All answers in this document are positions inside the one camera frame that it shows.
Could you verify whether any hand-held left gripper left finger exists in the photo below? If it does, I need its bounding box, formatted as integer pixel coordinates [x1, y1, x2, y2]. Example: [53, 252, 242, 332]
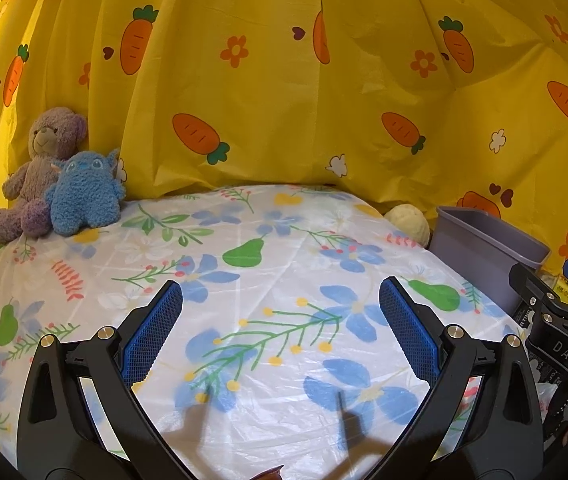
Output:
[16, 279, 192, 480]

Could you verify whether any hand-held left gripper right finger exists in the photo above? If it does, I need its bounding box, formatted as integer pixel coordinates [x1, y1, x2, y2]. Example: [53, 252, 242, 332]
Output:
[379, 276, 544, 480]

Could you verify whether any grey plastic bin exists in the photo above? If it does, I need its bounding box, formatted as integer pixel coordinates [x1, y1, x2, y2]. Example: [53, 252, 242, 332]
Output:
[428, 205, 552, 316]

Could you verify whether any black printed cloth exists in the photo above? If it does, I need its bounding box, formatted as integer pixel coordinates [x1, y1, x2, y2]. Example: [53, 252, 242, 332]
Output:
[511, 305, 532, 333]

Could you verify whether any white plastic bag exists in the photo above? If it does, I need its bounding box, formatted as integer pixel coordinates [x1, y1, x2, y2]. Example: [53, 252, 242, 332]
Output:
[538, 382, 562, 421]

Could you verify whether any cream plush ball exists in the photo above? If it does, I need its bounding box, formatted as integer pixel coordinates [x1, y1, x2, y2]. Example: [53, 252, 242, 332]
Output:
[383, 204, 432, 248]

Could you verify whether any floral plastic tablecloth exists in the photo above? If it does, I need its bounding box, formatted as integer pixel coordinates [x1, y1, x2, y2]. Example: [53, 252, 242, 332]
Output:
[0, 184, 529, 480]

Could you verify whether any blue plush monster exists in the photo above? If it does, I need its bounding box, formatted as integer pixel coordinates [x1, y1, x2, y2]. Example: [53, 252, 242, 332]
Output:
[45, 148, 127, 237]

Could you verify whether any purple teddy bear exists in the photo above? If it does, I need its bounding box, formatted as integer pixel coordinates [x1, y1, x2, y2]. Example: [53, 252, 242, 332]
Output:
[0, 106, 89, 242]

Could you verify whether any yellow carrot print curtain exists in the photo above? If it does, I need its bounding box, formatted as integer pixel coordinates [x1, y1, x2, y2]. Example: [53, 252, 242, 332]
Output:
[0, 0, 568, 281]

